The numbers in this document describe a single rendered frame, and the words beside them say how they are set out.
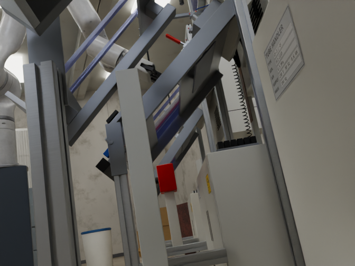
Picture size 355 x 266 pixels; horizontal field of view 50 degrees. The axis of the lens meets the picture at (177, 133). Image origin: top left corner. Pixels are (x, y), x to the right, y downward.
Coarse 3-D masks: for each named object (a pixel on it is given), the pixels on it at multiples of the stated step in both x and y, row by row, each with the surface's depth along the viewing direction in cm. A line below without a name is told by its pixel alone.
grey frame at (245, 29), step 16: (208, 0) 166; (240, 0) 134; (240, 16) 131; (240, 32) 132; (256, 64) 128; (256, 80) 125; (224, 96) 202; (256, 96) 125; (224, 112) 201; (224, 128) 198; (272, 128) 122; (272, 144) 120; (272, 160) 119; (128, 192) 116; (128, 208) 115; (288, 208) 115; (128, 224) 113; (288, 224) 114; (128, 240) 113; (288, 240) 116; (128, 256) 111
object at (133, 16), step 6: (132, 18) 106; (126, 24) 106; (120, 30) 105; (114, 36) 105; (108, 42) 104; (114, 42) 105; (108, 48) 104; (102, 54) 103; (96, 60) 103; (90, 66) 102; (84, 72) 102; (78, 78) 101; (84, 78) 102; (72, 84) 101; (78, 84) 101; (72, 90) 100
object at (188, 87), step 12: (228, 24) 156; (216, 48) 166; (204, 60) 144; (216, 60) 183; (192, 72) 157; (204, 72) 158; (180, 84) 155; (192, 84) 173; (204, 84) 199; (180, 96) 168; (192, 96) 191; (180, 108) 185
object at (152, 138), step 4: (152, 116) 148; (148, 120) 147; (152, 120) 152; (148, 124) 151; (152, 124) 156; (148, 128) 156; (152, 128) 161; (148, 132) 161; (152, 132) 167; (148, 136) 165; (152, 136) 172; (156, 136) 180; (152, 140) 178; (156, 140) 186; (152, 144) 183; (156, 144) 193; (124, 148) 143; (152, 148) 190
